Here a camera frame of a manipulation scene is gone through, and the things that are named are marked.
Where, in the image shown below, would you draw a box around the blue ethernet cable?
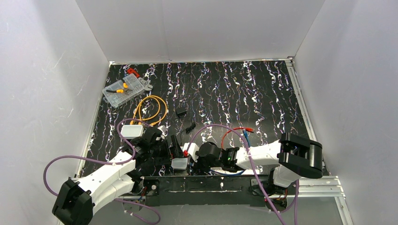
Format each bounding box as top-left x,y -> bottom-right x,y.
210,129 -> 252,177

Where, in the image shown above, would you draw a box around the red ethernet cable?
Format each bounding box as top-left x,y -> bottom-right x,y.
221,127 -> 255,150

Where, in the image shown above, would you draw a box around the clear plastic parts box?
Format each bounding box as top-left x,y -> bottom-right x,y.
102,74 -> 144,108

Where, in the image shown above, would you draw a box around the white network switch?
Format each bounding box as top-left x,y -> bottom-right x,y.
171,158 -> 189,170
120,125 -> 144,140

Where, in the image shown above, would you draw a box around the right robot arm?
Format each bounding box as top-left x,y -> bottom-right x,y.
188,133 -> 322,188

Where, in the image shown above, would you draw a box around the long yellow ethernet cable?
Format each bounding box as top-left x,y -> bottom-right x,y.
130,97 -> 168,127

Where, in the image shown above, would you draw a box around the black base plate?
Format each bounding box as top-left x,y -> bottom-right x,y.
143,175 -> 265,207

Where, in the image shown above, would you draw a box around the black adapter with cable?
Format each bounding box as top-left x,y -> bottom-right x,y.
174,106 -> 196,145

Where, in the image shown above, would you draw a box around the short yellow ethernet cable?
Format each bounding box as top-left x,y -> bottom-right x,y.
133,95 -> 161,125

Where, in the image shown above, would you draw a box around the grey red adjustable wrench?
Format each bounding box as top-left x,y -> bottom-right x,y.
127,68 -> 153,91

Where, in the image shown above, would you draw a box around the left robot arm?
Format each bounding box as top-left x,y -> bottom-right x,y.
52,125 -> 167,225

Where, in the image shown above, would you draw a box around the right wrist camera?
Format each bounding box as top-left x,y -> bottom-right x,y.
182,143 -> 199,162

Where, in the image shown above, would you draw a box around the yellow handled pliers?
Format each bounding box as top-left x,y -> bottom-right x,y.
106,82 -> 132,94

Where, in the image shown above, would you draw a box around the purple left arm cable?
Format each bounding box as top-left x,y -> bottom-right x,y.
43,118 -> 161,225

